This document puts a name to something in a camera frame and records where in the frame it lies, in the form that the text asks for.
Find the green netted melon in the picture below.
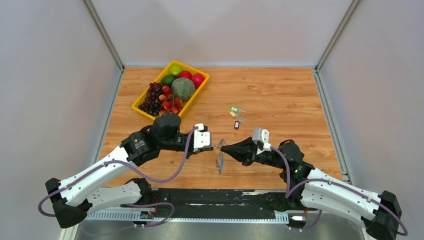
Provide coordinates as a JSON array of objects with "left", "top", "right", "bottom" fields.
[{"left": 171, "top": 77, "right": 196, "bottom": 102}]

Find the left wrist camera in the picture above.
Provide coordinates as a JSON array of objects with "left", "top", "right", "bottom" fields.
[{"left": 193, "top": 123, "right": 214, "bottom": 153}]

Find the light green apple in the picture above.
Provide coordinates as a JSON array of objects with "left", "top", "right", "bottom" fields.
[{"left": 168, "top": 64, "right": 183, "bottom": 76}]

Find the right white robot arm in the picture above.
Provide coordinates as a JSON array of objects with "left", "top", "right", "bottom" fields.
[{"left": 220, "top": 137, "right": 408, "bottom": 240}]

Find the red apple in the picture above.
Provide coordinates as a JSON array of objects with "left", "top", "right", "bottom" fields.
[{"left": 178, "top": 70, "right": 193, "bottom": 80}]

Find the yellow plastic tray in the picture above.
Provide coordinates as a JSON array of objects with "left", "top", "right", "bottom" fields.
[{"left": 132, "top": 60, "right": 210, "bottom": 120}]

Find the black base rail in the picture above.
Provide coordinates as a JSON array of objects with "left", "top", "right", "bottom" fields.
[{"left": 85, "top": 188, "right": 306, "bottom": 224}]

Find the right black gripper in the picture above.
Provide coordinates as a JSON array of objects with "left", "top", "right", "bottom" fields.
[{"left": 220, "top": 137, "right": 286, "bottom": 170}]

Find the black tag key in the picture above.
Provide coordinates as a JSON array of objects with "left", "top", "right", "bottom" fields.
[{"left": 234, "top": 119, "right": 244, "bottom": 130}]

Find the pink red fruit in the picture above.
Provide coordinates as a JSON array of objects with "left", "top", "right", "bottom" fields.
[{"left": 191, "top": 73, "right": 205, "bottom": 89}]

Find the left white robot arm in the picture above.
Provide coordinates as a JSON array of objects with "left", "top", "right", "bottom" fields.
[{"left": 38, "top": 113, "right": 214, "bottom": 229}]

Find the dark purple grape bunch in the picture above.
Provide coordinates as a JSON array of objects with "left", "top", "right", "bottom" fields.
[{"left": 138, "top": 82, "right": 163, "bottom": 117}]

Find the green tag key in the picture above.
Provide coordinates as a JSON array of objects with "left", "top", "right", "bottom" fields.
[{"left": 229, "top": 106, "right": 245, "bottom": 113}]

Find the red lychee cluster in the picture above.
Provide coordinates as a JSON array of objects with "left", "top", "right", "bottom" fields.
[{"left": 158, "top": 85, "right": 183, "bottom": 116}]

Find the dark green lime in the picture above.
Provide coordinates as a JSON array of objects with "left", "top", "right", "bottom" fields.
[{"left": 160, "top": 74, "right": 178, "bottom": 87}]

